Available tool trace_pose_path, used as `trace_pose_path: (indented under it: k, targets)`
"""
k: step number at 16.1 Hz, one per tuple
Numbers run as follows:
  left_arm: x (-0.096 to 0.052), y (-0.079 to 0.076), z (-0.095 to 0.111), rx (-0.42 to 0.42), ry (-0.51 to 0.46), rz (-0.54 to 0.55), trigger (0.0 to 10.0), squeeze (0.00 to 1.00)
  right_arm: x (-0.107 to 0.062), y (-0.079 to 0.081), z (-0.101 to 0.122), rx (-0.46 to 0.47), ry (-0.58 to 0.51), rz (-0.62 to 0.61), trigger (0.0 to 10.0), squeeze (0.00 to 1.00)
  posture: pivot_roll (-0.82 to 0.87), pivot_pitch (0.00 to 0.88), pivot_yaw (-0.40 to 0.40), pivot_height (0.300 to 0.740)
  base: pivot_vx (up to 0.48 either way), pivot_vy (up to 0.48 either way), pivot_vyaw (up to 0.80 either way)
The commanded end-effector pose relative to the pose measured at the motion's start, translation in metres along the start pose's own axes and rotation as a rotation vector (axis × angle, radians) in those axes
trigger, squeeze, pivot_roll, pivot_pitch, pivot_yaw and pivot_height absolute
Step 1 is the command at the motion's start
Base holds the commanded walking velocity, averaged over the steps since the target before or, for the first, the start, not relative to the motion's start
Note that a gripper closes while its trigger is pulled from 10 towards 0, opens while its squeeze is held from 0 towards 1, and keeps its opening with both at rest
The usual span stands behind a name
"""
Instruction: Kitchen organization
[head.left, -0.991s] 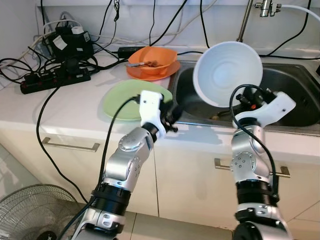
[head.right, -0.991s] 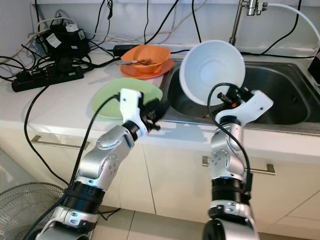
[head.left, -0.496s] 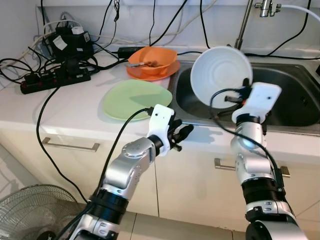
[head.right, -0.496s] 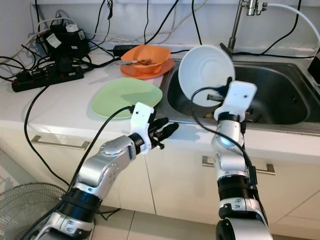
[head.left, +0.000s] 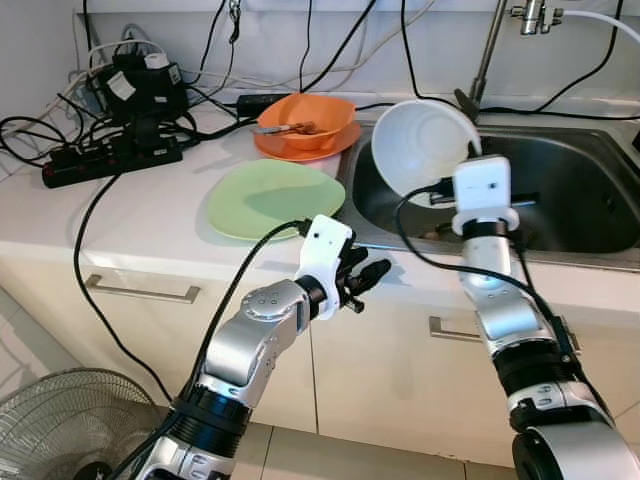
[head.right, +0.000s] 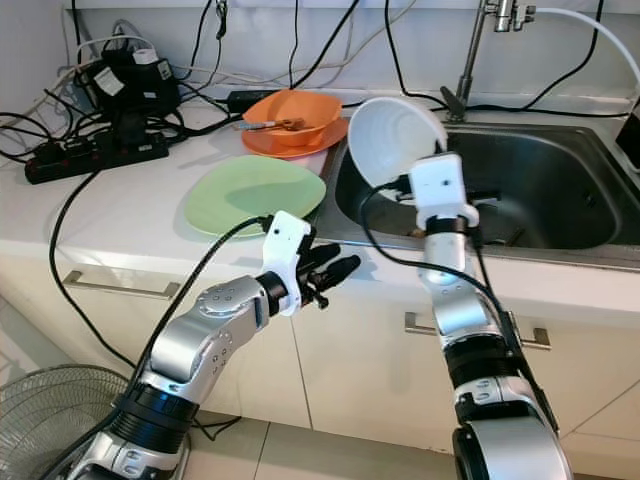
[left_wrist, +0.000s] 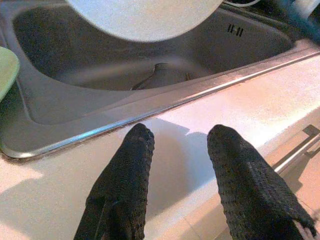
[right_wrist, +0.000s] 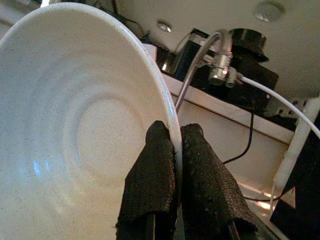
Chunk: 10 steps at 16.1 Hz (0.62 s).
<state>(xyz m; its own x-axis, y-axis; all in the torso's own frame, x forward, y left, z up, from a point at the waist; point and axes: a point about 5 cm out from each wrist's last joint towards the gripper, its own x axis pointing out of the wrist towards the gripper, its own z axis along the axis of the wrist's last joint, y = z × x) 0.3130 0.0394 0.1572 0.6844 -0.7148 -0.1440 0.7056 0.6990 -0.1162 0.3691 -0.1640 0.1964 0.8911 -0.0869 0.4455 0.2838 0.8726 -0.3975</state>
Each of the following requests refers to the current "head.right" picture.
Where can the white bowl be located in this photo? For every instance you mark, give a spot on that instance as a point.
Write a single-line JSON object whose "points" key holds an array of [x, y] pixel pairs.
{"points": [[390, 140]]}

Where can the small black adapter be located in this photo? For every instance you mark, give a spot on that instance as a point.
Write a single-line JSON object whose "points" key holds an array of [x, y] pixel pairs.
{"points": [[250, 100]]}

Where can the steel sink faucet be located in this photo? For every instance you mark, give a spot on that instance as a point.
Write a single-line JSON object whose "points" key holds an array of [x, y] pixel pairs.
{"points": [[468, 60]]}

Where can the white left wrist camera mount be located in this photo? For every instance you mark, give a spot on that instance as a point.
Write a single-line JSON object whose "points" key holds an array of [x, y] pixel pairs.
{"points": [[285, 240]]}

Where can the metal utensil with food residue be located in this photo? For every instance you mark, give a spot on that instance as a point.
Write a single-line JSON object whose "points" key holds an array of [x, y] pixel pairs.
{"points": [[260, 124]]}

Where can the orange bowl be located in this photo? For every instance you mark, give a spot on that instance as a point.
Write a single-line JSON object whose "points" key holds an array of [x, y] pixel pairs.
{"points": [[315, 110]]}

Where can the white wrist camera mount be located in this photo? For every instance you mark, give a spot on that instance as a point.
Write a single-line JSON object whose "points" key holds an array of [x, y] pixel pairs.
{"points": [[440, 185], [285, 240]]}

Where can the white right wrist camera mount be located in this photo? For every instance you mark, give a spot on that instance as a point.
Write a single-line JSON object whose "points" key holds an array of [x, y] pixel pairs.
{"points": [[440, 185]]}

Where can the orange plate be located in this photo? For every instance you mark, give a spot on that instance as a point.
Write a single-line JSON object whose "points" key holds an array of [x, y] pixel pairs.
{"points": [[285, 150]]}

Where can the black charger with white label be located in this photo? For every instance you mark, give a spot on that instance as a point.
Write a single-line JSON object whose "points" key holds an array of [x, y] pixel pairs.
{"points": [[130, 85]]}

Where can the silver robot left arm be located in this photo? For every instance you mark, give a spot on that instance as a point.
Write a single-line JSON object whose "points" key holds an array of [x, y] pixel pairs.
{"points": [[210, 340]]}

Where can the stainless steel sink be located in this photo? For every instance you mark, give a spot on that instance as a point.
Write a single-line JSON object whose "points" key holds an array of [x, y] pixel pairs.
{"points": [[560, 170]]}

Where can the white kitchen cabinet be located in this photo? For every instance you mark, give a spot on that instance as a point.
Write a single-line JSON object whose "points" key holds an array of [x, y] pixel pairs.
{"points": [[360, 400]]}

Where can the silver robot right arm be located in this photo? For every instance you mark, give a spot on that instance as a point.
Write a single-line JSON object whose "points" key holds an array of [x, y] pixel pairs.
{"points": [[465, 310]]}

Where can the black water dispenser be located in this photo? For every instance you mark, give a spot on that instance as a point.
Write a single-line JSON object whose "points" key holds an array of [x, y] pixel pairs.
{"points": [[630, 145]]}

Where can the black power strip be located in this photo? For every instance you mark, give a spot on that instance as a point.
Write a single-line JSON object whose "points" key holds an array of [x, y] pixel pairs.
{"points": [[95, 158]]}

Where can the light green plate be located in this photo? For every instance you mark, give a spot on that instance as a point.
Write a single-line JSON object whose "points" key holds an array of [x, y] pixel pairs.
{"points": [[245, 195]]}

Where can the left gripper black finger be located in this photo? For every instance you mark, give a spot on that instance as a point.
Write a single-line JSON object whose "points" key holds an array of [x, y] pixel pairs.
{"points": [[323, 253], [340, 273]]}

